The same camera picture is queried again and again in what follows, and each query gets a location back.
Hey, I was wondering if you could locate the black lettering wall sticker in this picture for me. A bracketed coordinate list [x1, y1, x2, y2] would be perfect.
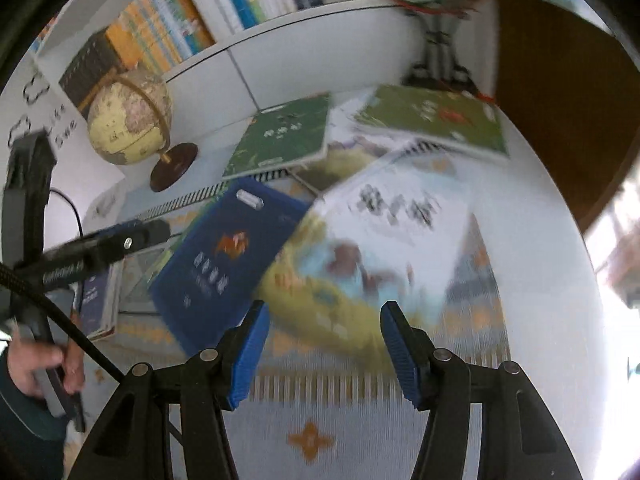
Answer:
[42, 110, 78, 150]

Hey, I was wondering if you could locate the white yellow field cover book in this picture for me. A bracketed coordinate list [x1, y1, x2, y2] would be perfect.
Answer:
[257, 147, 476, 356]

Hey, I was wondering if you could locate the person's left forearm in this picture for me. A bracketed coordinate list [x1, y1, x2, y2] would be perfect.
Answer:
[0, 355, 68, 480]

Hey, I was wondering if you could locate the black braided cable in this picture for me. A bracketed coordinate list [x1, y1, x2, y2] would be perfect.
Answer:
[0, 260, 126, 383]

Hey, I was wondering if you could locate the dark navy cover book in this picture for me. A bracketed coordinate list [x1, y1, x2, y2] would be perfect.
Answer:
[77, 265, 123, 341]

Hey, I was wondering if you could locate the row of dark hardcover books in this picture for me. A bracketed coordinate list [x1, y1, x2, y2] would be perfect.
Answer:
[59, 30, 126, 106]

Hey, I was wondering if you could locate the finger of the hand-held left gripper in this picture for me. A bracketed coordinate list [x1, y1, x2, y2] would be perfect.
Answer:
[65, 219, 172, 281]

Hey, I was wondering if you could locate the white bookshelf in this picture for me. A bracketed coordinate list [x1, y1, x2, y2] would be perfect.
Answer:
[30, 0, 426, 111]

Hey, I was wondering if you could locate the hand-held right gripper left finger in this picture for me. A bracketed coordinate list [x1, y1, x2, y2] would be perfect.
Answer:
[65, 299, 272, 480]

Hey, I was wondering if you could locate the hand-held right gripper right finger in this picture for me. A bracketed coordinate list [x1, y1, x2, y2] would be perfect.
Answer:
[380, 300, 583, 480]

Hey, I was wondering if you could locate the bright blue cover book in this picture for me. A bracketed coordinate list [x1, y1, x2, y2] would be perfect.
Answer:
[149, 177, 313, 356]

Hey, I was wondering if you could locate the green red flower cover book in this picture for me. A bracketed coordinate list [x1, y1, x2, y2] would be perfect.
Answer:
[352, 84, 511, 161]

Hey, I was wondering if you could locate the green insect cover book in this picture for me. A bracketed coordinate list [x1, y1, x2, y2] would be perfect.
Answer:
[222, 92, 333, 181]

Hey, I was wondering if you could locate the cloud outline wall sticker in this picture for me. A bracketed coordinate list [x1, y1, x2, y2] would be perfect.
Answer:
[7, 117, 32, 147]
[22, 72, 51, 106]

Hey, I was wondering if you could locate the landscape photo cover book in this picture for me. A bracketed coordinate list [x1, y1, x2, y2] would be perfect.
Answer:
[292, 95, 401, 196]

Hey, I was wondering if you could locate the dark brown wooden cabinet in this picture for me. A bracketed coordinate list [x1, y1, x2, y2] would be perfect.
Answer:
[487, 0, 640, 233]

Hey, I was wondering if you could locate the patterned woven mat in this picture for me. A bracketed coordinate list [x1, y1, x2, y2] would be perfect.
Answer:
[82, 150, 511, 480]

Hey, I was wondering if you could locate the row of orange yellow books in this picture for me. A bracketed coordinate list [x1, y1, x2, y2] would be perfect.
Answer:
[105, 0, 216, 68]

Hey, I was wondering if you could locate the person's left hand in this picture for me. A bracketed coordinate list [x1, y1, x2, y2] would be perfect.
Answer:
[7, 310, 86, 401]

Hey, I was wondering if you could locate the antique yellow desk globe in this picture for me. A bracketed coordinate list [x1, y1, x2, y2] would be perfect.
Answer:
[87, 70, 198, 193]

